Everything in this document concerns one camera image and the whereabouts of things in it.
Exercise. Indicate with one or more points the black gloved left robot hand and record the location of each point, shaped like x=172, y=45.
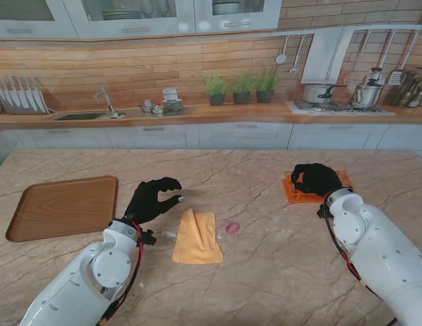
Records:
x=144, y=203

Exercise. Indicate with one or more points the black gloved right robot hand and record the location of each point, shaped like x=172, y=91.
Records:
x=321, y=180

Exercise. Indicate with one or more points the yellow microfibre cloth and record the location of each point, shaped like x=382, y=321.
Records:
x=200, y=244

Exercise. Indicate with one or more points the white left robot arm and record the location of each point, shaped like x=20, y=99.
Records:
x=85, y=282

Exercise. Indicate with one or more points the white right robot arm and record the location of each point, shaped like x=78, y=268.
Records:
x=377, y=248

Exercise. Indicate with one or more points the orange test tube rack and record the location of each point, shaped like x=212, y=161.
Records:
x=299, y=198

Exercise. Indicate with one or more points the clear tape scrap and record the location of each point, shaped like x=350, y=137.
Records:
x=169, y=233

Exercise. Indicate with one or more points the brown wooden tray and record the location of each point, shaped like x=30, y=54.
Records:
x=64, y=207

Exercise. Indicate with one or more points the pink rubber band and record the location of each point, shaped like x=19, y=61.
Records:
x=227, y=228

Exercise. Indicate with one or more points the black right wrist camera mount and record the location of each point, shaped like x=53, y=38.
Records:
x=322, y=211

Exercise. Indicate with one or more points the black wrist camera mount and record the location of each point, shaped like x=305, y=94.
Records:
x=322, y=211
x=147, y=237

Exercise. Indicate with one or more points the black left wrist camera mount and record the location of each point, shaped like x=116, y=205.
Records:
x=147, y=237

